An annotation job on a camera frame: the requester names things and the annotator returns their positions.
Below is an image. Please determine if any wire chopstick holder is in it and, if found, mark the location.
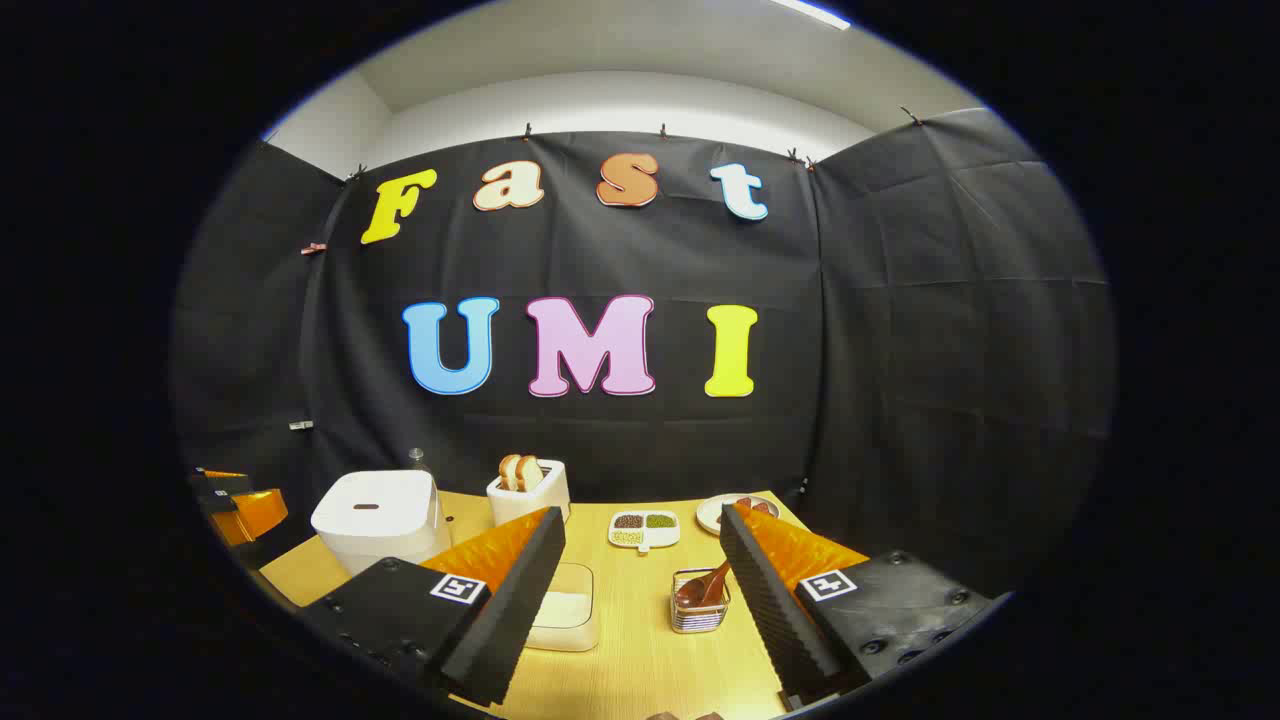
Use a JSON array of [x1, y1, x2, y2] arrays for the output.
[[670, 567, 733, 635]]

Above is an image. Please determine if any black backdrop cloth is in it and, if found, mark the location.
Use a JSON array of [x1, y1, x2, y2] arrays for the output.
[[170, 105, 1116, 601]]

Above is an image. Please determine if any clear plastic container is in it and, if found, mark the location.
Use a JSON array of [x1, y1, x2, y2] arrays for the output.
[[525, 562, 601, 653]]

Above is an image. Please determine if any white rice cooker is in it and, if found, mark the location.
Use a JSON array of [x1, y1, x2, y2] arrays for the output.
[[310, 469, 453, 577]]

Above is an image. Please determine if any white round plate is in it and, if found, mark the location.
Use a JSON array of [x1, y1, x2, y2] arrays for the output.
[[696, 493, 781, 536]]

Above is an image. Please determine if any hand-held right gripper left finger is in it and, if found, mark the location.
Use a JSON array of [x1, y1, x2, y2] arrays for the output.
[[300, 505, 568, 709]]

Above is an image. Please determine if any brown wooden spoon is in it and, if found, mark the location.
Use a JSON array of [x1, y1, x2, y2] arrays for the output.
[[675, 560, 731, 611]]

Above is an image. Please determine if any white divided dish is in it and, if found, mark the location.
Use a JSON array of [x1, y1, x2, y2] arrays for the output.
[[608, 509, 681, 554]]

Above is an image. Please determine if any white toaster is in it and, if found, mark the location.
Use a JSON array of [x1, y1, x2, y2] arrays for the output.
[[486, 459, 571, 529]]

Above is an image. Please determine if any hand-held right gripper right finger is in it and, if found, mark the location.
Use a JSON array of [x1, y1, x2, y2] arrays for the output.
[[718, 502, 996, 711]]

